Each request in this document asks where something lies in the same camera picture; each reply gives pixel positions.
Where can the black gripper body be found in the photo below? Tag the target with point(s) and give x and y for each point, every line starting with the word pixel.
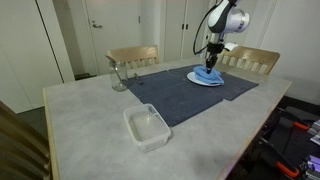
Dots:
pixel 214 49

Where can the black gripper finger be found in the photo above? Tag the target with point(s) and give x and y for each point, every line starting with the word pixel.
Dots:
pixel 212 67
pixel 207 69

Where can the blue microfiber cloth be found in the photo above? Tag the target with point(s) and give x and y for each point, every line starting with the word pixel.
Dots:
pixel 201 73

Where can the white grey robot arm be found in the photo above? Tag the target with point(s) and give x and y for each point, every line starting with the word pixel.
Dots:
pixel 224 18

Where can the white round plate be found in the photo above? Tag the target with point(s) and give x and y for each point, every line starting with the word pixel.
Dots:
pixel 191 76

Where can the dark blue placemat right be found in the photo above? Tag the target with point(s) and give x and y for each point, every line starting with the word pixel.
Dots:
pixel 232 88

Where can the dark blue placemat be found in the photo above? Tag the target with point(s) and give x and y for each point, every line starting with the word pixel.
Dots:
pixel 232 88
pixel 175 98

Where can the dark blue placemat left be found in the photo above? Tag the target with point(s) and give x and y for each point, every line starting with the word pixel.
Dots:
pixel 175 98

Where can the wooden chair right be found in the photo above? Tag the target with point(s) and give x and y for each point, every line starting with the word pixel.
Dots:
pixel 256 60

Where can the small dark utensil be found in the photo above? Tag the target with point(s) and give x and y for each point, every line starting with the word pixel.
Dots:
pixel 139 81

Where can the clear plastic container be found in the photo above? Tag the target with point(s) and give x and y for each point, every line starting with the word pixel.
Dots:
pixel 147 128

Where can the clear glass jar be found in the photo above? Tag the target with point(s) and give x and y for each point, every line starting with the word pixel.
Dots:
pixel 118 74

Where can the orange black clamp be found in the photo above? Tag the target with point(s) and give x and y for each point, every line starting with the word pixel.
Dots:
pixel 287 145

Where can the wooden chair near left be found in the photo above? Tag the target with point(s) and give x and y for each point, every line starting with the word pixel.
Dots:
pixel 26 152

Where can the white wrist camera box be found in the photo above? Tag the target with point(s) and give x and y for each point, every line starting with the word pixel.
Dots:
pixel 230 46

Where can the silver door handle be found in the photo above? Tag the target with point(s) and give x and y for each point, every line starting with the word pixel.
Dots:
pixel 95 25

